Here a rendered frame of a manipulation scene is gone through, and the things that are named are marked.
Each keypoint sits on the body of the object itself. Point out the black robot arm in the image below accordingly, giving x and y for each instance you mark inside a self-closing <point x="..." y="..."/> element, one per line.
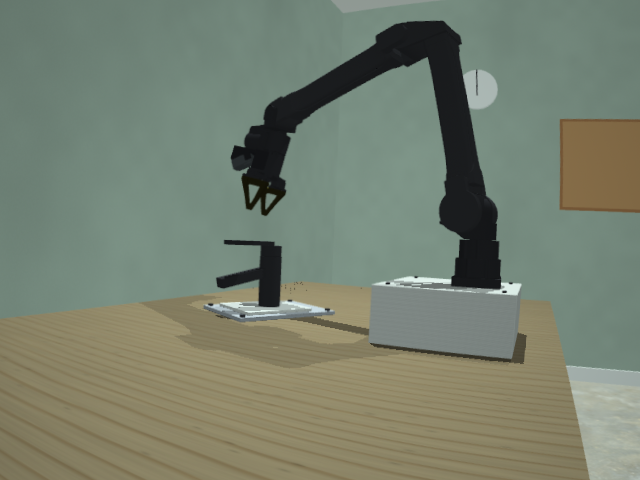
<point x="471" y="216"/>

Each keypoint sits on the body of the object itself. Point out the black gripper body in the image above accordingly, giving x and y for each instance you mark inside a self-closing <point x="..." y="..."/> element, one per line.
<point x="273" y="165"/>

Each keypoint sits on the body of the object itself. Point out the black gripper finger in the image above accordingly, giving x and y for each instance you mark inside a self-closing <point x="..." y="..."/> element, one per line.
<point x="279" y="195"/>
<point x="262" y="187"/>

